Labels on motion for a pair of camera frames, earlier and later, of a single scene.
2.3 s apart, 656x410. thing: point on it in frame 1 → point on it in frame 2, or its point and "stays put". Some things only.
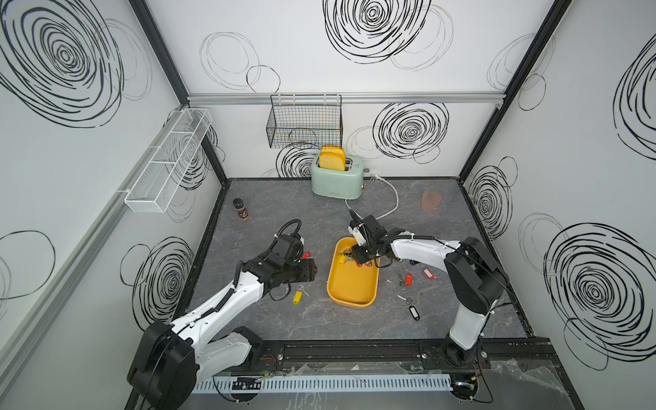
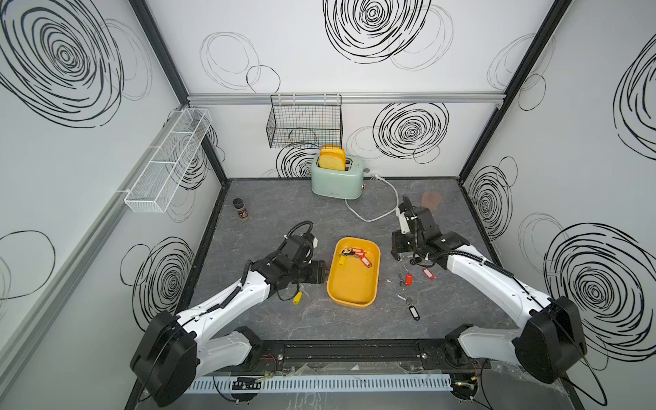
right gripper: [356, 255] → [395, 241]
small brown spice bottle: [239, 205] stays put
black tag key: [412, 307] stays put
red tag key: [429, 274] stays put
